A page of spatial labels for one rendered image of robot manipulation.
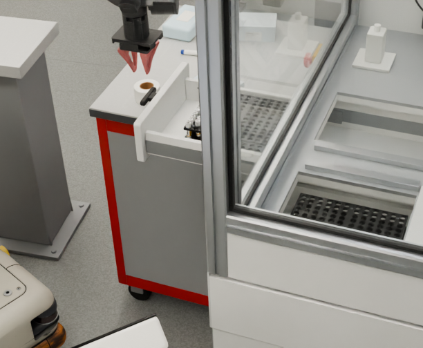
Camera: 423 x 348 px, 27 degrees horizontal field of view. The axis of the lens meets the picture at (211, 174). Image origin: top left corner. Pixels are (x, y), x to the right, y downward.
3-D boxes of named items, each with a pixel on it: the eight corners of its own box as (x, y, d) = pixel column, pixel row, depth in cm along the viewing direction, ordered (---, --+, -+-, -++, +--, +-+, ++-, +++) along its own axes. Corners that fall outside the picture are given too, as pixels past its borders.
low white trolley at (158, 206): (117, 304, 279) (88, 107, 232) (189, 188, 324) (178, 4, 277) (289, 351, 261) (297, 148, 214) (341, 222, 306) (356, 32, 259)
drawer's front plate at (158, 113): (137, 161, 203) (133, 123, 196) (184, 97, 224) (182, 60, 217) (144, 163, 202) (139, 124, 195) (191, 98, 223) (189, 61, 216)
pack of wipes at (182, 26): (190, 43, 257) (189, 30, 254) (161, 37, 260) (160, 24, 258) (211, 21, 268) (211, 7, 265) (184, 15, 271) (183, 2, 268)
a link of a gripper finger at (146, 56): (151, 82, 198) (146, 46, 192) (122, 77, 200) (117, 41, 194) (162, 67, 202) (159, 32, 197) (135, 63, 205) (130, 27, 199)
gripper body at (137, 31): (152, 52, 192) (149, 21, 188) (111, 45, 195) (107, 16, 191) (164, 37, 197) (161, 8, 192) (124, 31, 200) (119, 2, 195)
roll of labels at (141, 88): (129, 97, 235) (128, 85, 232) (150, 88, 238) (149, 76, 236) (145, 108, 231) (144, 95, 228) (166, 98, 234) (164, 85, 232)
